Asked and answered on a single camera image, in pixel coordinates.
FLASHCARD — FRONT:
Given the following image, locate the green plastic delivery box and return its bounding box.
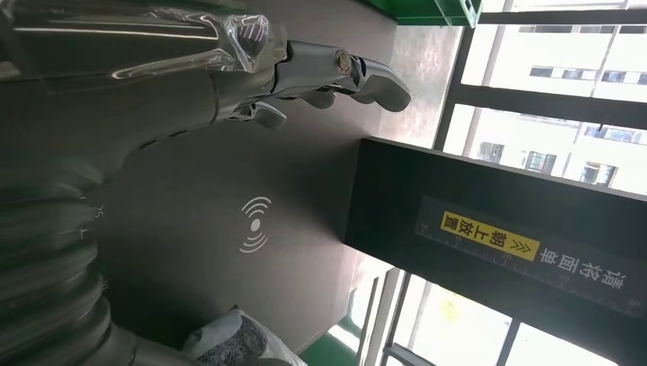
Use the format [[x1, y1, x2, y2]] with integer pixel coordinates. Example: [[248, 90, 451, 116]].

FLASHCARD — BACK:
[[363, 0, 484, 29]]

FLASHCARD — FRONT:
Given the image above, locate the yellow label sticker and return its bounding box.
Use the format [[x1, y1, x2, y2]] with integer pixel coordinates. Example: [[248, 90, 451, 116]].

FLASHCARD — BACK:
[[439, 210, 541, 262]]

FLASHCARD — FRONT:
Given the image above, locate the grey plastic mailer package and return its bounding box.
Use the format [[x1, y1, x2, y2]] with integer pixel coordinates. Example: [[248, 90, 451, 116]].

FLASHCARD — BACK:
[[182, 305, 307, 366]]

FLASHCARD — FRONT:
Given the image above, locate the black inbound scanning machine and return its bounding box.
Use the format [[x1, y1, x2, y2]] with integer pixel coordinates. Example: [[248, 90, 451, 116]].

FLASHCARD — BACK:
[[80, 0, 647, 366]]

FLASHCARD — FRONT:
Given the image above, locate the green conveyor belt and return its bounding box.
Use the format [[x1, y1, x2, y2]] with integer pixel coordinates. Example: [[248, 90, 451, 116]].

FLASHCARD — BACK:
[[298, 320, 366, 366]]

